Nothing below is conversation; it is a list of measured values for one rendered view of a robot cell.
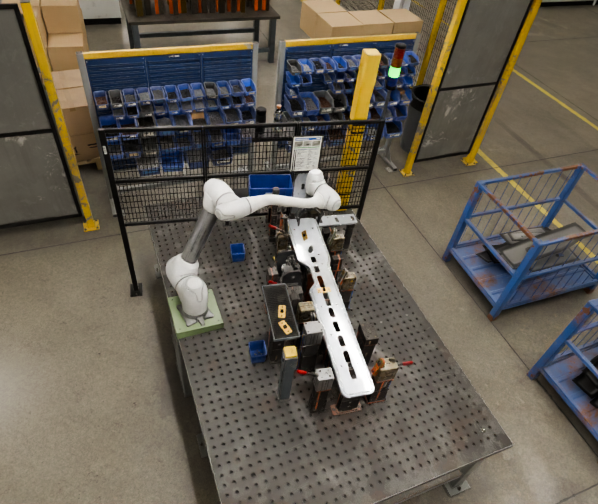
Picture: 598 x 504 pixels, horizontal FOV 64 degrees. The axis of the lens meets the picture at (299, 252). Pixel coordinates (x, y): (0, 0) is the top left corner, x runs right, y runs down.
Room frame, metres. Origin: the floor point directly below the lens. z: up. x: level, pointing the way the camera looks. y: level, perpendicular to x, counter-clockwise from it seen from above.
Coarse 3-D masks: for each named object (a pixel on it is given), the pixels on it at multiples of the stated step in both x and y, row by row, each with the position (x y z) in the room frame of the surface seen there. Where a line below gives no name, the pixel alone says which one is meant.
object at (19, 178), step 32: (0, 32) 3.05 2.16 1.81; (32, 32) 3.11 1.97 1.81; (0, 64) 3.02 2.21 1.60; (32, 64) 3.10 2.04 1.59; (0, 96) 2.98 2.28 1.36; (32, 96) 3.08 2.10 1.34; (0, 128) 2.96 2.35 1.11; (32, 128) 3.05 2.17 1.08; (64, 128) 3.13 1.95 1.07; (0, 160) 2.92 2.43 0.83; (32, 160) 3.02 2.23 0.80; (64, 160) 3.12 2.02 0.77; (0, 192) 2.88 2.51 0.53; (32, 192) 2.99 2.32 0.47; (64, 192) 3.10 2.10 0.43; (0, 224) 2.85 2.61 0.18; (96, 224) 3.18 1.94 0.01
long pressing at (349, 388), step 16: (304, 224) 2.49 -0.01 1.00; (320, 240) 2.36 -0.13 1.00; (304, 256) 2.18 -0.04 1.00; (320, 256) 2.20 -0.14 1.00; (320, 272) 2.06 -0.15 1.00; (336, 288) 1.95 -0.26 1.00; (320, 304) 1.80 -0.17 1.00; (320, 320) 1.68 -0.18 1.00; (336, 320) 1.70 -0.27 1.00; (336, 336) 1.59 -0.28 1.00; (352, 336) 1.61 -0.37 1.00; (336, 352) 1.49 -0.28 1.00; (352, 352) 1.50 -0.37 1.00; (336, 368) 1.38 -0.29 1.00; (352, 384) 1.30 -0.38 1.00; (368, 384) 1.32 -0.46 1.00
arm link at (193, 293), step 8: (184, 280) 1.83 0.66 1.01; (192, 280) 1.82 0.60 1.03; (200, 280) 1.84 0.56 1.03; (176, 288) 1.83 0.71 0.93; (184, 288) 1.77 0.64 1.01; (192, 288) 1.77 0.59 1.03; (200, 288) 1.78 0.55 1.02; (184, 296) 1.74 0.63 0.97; (192, 296) 1.74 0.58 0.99; (200, 296) 1.76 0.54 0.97; (184, 304) 1.74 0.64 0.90; (192, 304) 1.72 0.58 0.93; (200, 304) 1.74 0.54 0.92; (192, 312) 1.72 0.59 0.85; (200, 312) 1.74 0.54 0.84
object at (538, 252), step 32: (480, 192) 3.37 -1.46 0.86; (544, 224) 3.88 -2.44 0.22; (576, 224) 3.53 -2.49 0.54; (448, 256) 3.36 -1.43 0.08; (480, 256) 3.28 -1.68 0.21; (512, 256) 3.02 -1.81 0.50; (544, 256) 3.08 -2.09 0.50; (576, 256) 3.22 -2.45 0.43; (480, 288) 2.92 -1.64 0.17; (512, 288) 2.69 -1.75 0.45; (544, 288) 3.03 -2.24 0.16; (576, 288) 3.08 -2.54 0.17
